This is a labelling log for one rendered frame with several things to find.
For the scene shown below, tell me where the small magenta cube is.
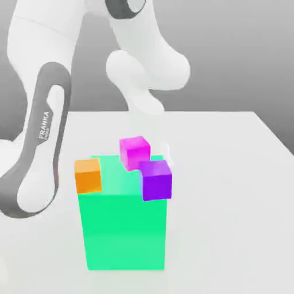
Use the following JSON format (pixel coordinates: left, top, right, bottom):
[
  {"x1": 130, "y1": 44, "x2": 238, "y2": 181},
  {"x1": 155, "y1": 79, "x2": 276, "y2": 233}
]
[{"x1": 119, "y1": 136, "x2": 152, "y2": 172}]

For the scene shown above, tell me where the small purple cube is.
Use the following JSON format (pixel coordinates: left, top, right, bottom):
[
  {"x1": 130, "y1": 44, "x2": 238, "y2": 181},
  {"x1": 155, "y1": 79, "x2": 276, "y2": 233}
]
[{"x1": 138, "y1": 160, "x2": 173, "y2": 202}]

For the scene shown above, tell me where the small orange cube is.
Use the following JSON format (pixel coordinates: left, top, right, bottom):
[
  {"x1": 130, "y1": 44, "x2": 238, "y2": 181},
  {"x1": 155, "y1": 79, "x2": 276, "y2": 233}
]
[{"x1": 74, "y1": 157, "x2": 103, "y2": 195}]

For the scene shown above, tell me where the large green box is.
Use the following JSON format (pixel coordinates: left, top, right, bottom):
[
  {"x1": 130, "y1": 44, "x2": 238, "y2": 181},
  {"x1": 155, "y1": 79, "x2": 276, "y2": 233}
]
[{"x1": 77, "y1": 154, "x2": 168, "y2": 271}]

